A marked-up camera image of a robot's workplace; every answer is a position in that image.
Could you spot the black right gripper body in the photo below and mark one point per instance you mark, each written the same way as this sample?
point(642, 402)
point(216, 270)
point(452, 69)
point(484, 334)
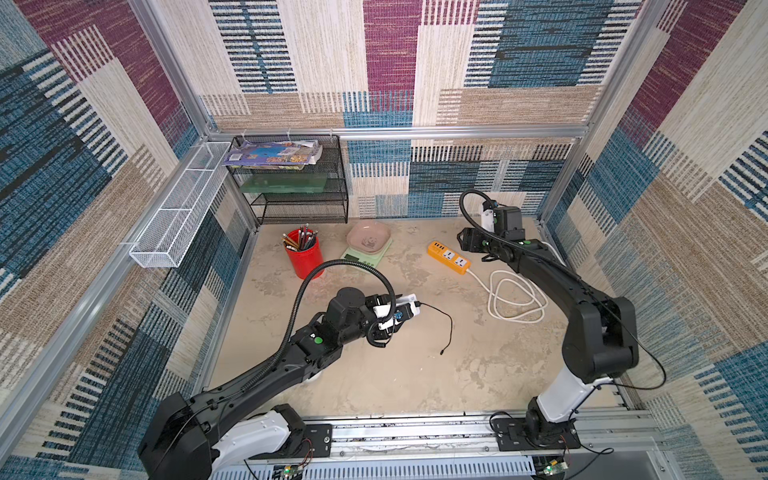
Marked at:
point(477, 241)

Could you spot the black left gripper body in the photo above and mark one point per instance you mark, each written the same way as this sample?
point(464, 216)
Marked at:
point(368, 321)

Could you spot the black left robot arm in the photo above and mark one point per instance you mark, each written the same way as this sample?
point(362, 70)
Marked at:
point(189, 438)

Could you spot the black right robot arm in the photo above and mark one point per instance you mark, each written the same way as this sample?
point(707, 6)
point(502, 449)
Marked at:
point(600, 343)

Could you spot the green electronic kitchen scale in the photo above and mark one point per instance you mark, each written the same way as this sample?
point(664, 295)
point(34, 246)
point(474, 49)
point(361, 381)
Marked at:
point(370, 259)

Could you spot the orange power strip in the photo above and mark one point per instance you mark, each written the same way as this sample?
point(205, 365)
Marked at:
point(448, 257)

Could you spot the pink bowl with panda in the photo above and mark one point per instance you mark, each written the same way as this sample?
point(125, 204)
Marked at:
point(368, 236)

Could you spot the red pen holder cup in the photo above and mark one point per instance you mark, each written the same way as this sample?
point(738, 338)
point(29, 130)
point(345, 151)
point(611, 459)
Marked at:
point(305, 262)

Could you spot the pens and pencils bundle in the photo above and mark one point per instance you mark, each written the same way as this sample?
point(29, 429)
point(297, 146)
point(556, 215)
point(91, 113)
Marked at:
point(301, 239)

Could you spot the green folder in shelf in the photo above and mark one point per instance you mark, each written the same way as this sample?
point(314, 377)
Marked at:
point(284, 184)

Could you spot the colourful magazine on shelf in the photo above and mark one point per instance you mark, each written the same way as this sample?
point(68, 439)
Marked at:
point(284, 155)

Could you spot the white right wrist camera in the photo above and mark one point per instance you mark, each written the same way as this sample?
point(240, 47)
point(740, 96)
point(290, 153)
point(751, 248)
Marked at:
point(488, 216)

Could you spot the black wire mesh shelf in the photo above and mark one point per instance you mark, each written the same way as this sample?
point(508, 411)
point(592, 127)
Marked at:
point(316, 193)

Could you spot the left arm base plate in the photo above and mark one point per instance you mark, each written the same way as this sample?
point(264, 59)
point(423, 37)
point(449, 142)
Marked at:
point(316, 437)

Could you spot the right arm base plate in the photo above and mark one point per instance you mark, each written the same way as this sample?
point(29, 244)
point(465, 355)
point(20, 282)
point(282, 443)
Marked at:
point(519, 434)

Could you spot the white wire mesh basket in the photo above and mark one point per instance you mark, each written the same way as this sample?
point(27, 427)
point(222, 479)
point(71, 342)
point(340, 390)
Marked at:
point(165, 241)

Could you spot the aluminium front rail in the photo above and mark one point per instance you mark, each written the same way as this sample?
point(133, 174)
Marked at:
point(615, 444)

